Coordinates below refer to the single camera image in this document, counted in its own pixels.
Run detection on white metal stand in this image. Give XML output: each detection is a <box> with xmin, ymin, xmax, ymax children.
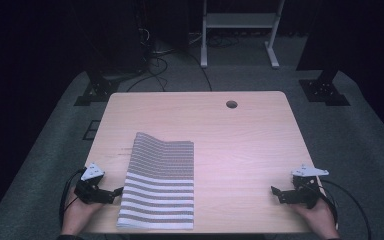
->
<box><xmin>200</xmin><ymin>0</ymin><xmax>286</xmax><ymax>70</ymax></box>

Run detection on long black curved cable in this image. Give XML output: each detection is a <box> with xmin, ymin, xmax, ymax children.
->
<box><xmin>319</xmin><ymin>179</ymin><xmax>373</xmax><ymax>240</ymax></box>

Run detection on person's left hand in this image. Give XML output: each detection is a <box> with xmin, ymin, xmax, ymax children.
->
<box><xmin>60</xmin><ymin>186</ymin><xmax>105</xmax><ymax>236</ymax></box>

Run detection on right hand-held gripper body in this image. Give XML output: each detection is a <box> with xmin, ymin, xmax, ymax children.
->
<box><xmin>278</xmin><ymin>164</ymin><xmax>330</xmax><ymax>210</ymax></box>

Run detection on thin black floor cable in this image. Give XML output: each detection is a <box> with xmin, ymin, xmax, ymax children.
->
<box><xmin>187</xmin><ymin>51</ymin><xmax>214</xmax><ymax>93</ymax></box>

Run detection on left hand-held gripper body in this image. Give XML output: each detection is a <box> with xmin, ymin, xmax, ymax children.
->
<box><xmin>73</xmin><ymin>162</ymin><xmax>115</xmax><ymax>205</ymax></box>

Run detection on right hand-held gripper black cable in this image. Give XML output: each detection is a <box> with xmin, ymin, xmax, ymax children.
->
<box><xmin>317</xmin><ymin>184</ymin><xmax>340</xmax><ymax>232</ymax></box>

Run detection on tangled black floor cables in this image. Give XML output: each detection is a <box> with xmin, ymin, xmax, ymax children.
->
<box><xmin>125</xmin><ymin>28</ymin><xmax>169</xmax><ymax>93</ymax></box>

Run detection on black stand base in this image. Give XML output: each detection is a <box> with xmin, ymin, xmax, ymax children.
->
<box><xmin>73</xmin><ymin>69</ymin><xmax>122</xmax><ymax>107</ymax></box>
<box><xmin>298</xmin><ymin>68</ymin><xmax>351</xmax><ymax>107</ymax></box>

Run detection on grey white striped cloth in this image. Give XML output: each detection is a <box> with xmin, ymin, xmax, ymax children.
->
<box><xmin>116</xmin><ymin>131</ymin><xmax>195</xmax><ymax>231</ymax></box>

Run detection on person's right hand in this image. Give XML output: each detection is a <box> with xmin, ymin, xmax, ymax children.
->
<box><xmin>289</xmin><ymin>195</ymin><xmax>342</xmax><ymax>240</ymax></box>

